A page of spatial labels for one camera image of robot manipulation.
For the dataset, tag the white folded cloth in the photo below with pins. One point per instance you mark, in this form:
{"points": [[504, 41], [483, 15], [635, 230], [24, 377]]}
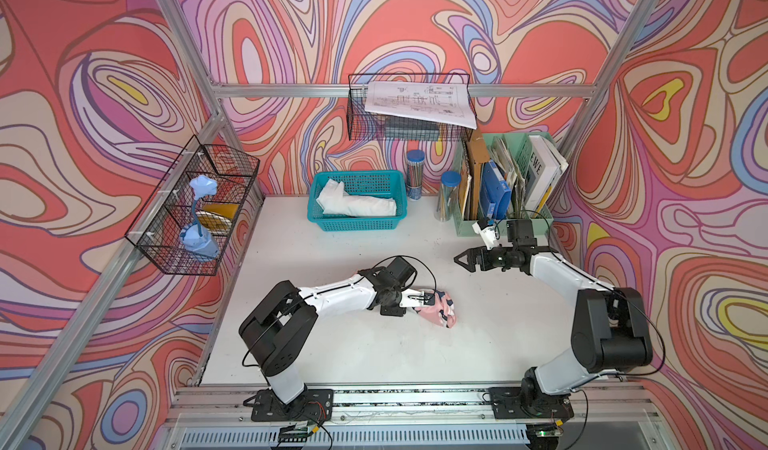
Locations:
{"points": [[334, 200]]}

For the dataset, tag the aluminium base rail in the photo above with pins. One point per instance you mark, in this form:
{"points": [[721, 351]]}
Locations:
{"points": [[603, 415]]}

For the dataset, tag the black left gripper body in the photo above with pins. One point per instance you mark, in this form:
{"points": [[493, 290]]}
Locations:
{"points": [[392, 308]]}

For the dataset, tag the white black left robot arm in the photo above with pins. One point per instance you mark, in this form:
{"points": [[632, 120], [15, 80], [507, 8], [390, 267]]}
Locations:
{"points": [[276, 331]]}

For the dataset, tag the blue binder folder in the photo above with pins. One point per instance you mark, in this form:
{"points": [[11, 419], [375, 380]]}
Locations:
{"points": [[495, 193]]}

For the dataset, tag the stack of worn papers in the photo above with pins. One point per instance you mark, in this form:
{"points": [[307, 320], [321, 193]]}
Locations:
{"points": [[513, 176]]}

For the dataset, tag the blue lid pencil tube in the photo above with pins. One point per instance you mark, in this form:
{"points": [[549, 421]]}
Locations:
{"points": [[415, 160]]}

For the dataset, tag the white printed paper sheet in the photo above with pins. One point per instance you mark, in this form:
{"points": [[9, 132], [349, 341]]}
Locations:
{"points": [[440, 103]]}

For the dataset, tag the black wire side basket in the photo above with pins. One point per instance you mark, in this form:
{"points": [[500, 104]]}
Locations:
{"points": [[155, 231]]}

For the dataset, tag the black wire wall basket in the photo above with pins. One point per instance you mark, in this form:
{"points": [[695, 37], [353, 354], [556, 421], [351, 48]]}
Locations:
{"points": [[364, 126]]}

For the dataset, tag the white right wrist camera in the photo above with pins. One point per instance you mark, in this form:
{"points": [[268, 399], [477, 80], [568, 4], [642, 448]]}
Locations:
{"points": [[488, 232]]}

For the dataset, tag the blue lid straw tube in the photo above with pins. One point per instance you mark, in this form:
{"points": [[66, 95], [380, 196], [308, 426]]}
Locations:
{"points": [[449, 184]]}

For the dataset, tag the yellow item in basket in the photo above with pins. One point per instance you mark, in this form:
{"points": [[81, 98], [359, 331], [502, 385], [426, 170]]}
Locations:
{"points": [[217, 217]]}

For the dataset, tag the white yellow book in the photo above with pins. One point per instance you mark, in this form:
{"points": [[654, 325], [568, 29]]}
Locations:
{"points": [[545, 168]]}

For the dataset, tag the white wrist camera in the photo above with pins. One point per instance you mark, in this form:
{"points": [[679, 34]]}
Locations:
{"points": [[413, 298], [488, 232]]}

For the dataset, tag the teal plastic basket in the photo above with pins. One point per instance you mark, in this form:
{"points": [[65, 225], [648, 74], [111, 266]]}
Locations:
{"points": [[382, 184]]}

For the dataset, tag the pink shark print shorts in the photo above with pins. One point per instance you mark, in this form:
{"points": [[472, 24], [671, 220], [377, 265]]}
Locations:
{"points": [[441, 312]]}

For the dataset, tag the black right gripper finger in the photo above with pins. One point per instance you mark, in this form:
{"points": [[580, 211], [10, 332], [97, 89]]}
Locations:
{"points": [[469, 254], [470, 264]]}

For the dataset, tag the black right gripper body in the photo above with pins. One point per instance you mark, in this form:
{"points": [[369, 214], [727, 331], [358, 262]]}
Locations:
{"points": [[498, 257]]}

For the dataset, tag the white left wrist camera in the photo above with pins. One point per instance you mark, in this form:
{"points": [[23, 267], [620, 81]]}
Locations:
{"points": [[413, 298]]}

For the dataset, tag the brown cardboard folder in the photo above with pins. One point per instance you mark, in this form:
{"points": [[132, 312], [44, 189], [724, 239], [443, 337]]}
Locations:
{"points": [[478, 155]]}

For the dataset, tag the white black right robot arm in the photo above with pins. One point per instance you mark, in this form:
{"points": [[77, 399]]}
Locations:
{"points": [[609, 334]]}

